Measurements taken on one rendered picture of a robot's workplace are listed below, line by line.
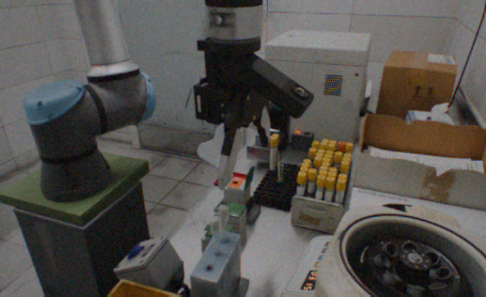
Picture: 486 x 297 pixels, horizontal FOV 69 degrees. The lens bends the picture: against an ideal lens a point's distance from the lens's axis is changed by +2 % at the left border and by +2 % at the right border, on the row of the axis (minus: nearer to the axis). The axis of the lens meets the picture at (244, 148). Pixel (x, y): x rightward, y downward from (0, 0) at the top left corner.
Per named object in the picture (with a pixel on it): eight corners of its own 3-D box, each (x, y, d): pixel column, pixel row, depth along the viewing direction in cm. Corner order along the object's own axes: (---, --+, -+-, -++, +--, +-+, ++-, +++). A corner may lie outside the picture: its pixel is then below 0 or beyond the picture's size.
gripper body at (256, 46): (221, 106, 58) (217, 31, 52) (268, 116, 54) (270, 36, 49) (195, 123, 52) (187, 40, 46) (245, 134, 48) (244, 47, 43)
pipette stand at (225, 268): (211, 273, 61) (208, 227, 56) (249, 283, 59) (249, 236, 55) (184, 322, 52) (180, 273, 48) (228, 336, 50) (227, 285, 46)
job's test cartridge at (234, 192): (231, 200, 78) (230, 176, 75) (251, 205, 77) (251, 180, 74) (224, 210, 75) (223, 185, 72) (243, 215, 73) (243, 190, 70)
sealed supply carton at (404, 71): (385, 91, 157) (393, 49, 148) (444, 98, 147) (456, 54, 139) (373, 113, 132) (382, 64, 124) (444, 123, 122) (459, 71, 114)
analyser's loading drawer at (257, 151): (268, 131, 112) (269, 116, 109) (289, 133, 110) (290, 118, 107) (246, 159, 95) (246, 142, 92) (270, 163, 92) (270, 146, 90)
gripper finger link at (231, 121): (227, 157, 51) (243, 101, 52) (239, 160, 50) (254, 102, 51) (213, 151, 47) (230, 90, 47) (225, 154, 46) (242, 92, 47)
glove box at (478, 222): (348, 213, 76) (354, 176, 72) (476, 241, 68) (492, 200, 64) (341, 252, 66) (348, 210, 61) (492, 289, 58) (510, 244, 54)
